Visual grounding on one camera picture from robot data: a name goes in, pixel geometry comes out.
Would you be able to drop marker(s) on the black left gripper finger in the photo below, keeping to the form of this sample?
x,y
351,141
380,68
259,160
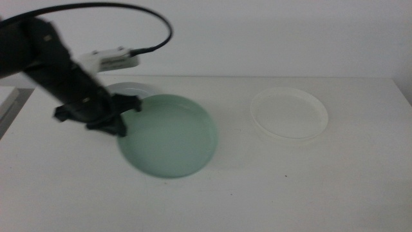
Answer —
x,y
119,127
101,127

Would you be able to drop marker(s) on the grey-blue shallow bowl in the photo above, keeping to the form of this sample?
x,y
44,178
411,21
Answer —
x,y
128,88

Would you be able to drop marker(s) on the green shallow bowl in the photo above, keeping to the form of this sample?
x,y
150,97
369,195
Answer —
x,y
170,138

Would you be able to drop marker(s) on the white shallow bowl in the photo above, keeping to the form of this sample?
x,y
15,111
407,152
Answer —
x,y
289,114

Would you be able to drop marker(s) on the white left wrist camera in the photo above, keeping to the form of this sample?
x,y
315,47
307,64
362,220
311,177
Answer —
x,y
112,60

